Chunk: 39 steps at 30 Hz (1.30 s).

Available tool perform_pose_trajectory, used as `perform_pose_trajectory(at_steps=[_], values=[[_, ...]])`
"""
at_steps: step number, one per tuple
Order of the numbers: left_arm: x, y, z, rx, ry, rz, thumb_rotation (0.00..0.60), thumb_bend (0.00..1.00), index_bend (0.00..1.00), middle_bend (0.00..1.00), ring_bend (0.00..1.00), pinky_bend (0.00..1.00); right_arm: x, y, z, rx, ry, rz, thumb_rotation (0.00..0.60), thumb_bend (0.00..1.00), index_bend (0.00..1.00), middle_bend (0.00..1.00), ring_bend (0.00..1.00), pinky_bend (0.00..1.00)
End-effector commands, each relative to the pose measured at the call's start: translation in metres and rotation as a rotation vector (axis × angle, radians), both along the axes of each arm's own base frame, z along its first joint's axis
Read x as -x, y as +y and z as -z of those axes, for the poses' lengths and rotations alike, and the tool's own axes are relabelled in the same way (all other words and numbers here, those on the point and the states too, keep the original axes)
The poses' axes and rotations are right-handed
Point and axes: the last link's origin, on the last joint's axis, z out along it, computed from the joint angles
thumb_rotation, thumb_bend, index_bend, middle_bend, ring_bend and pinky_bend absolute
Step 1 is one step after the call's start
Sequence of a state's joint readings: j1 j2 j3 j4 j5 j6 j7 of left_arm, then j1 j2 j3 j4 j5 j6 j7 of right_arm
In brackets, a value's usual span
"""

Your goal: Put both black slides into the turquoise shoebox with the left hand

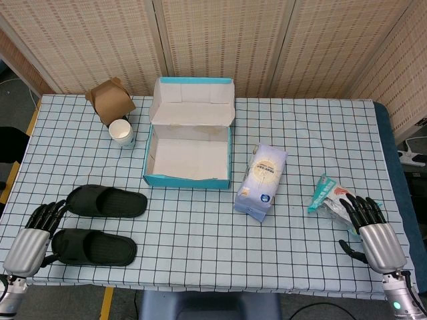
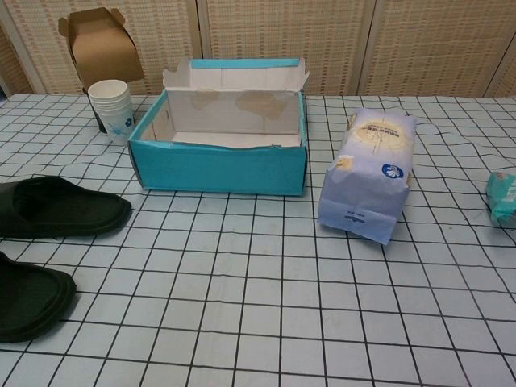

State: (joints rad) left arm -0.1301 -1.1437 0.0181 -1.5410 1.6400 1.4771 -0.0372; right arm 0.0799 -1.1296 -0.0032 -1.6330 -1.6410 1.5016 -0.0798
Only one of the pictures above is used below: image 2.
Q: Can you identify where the blue checked tablecloth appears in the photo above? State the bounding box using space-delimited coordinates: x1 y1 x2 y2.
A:
0 93 516 387

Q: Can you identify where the brown cardboard takeaway box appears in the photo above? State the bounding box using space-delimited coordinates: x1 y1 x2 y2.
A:
58 6 145 94

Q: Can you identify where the teal plastic snack packet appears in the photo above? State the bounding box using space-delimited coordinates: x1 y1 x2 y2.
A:
485 171 516 227

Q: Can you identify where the teal cardboard shoe box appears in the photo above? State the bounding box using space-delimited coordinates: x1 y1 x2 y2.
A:
127 56 310 198

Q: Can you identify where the lavender paper food bag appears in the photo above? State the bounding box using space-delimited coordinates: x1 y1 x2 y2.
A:
316 107 417 246

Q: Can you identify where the beige woven folding screen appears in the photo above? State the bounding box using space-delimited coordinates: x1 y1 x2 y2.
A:
0 0 516 98

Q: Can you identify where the black rubber slipper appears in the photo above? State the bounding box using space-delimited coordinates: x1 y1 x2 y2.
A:
0 176 133 239
0 252 77 343

